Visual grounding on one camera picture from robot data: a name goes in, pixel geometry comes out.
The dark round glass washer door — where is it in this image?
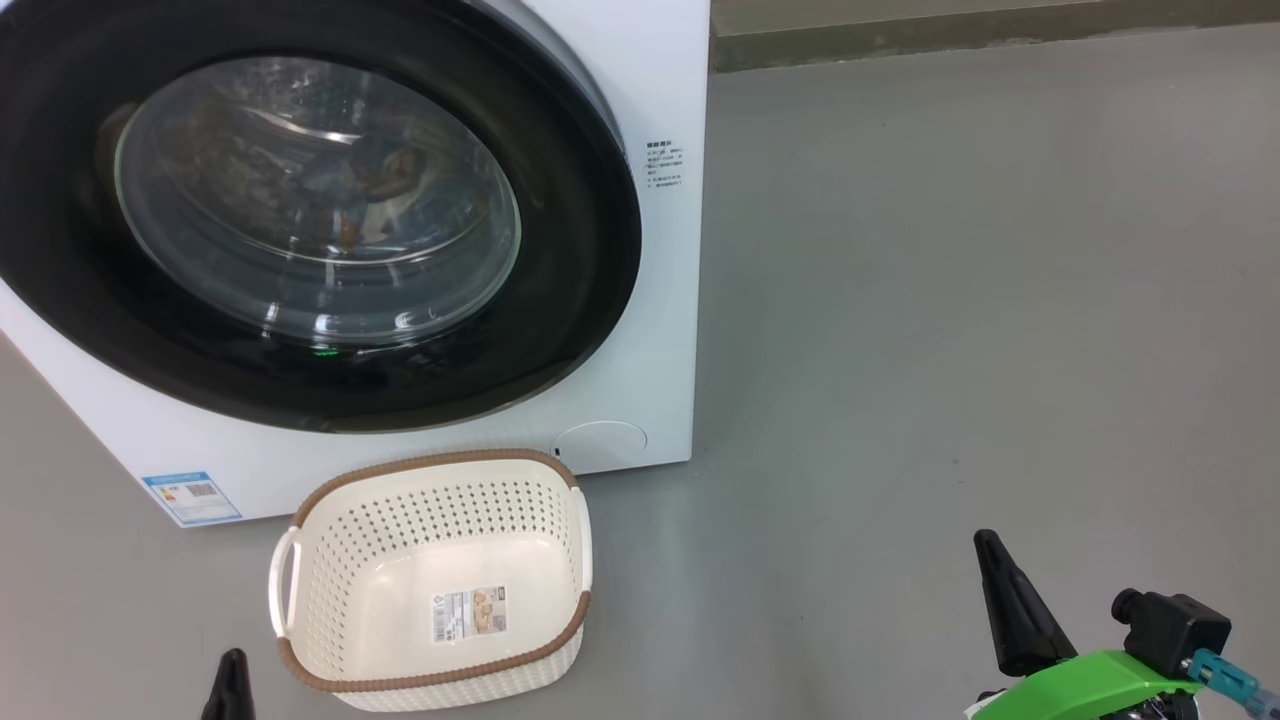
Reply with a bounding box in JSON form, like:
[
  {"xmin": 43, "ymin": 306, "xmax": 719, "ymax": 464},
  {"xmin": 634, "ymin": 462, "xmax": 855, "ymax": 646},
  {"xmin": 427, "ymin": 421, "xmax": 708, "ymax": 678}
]
[{"xmin": 0, "ymin": 0, "xmax": 643, "ymax": 434}]

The white washing machine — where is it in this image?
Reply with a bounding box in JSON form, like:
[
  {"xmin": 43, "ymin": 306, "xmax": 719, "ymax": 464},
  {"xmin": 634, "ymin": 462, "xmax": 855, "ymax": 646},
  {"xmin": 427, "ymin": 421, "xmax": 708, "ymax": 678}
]
[{"xmin": 0, "ymin": 0, "xmax": 711, "ymax": 528}]

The teal cable connector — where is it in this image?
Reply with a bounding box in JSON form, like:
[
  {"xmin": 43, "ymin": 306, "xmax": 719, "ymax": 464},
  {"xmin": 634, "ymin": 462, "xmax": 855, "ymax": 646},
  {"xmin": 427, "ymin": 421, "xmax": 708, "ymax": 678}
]
[{"xmin": 1188, "ymin": 648, "xmax": 1265, "ymax": 717}]

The blue bear print garment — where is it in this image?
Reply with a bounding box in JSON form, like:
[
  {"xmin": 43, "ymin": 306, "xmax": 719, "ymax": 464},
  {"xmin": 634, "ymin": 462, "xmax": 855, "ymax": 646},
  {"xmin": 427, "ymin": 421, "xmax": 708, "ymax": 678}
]
[{"xmin": 295, "ymin": 130, "xmax": 431, "ymax": 251}]

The blue energy label sticker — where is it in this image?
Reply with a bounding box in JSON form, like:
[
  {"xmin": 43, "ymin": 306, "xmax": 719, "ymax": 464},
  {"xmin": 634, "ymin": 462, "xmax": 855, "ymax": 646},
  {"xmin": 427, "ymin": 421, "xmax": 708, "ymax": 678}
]
[{"xmin": 141, "ymin": 471, "xmax": 244, "ymax": 527}]

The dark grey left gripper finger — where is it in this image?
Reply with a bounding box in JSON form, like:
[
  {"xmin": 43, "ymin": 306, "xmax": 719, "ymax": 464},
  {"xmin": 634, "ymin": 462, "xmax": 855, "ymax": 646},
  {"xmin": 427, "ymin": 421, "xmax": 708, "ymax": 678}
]
[{"xmin": 200, "ymin": 648, "xmax": 256, "ymax": 720}]

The steel washer drum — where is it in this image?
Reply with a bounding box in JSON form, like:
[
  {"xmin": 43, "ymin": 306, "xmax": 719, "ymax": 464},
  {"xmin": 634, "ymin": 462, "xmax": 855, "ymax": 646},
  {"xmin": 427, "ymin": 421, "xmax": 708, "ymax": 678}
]
[{"xmin": 113, "ymin": 56, "xmax": 522, "ymax": 348}]

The white basket with brown rim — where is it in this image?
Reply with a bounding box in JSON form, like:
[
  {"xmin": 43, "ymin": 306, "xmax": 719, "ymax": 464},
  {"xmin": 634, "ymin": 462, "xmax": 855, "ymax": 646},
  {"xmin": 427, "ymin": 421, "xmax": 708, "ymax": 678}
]
[{"xmin": 267, "ymin": 449, "xmax": 594, "ymax": 713}]

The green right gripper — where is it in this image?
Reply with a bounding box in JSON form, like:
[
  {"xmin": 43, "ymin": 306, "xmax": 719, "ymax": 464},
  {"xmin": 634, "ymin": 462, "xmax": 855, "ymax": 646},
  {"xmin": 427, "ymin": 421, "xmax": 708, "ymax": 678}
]
[{"xmin": 965, "ymin": 530, "xmax": 1206, "ymax": 720}]

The basket product label sticker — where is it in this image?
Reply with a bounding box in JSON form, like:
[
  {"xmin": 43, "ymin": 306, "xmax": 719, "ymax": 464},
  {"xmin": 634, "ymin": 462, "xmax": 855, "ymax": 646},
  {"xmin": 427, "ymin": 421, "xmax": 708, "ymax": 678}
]
[{"xmin": 431, "ymin": 585, "xmax": 509, "ymax": 645}]

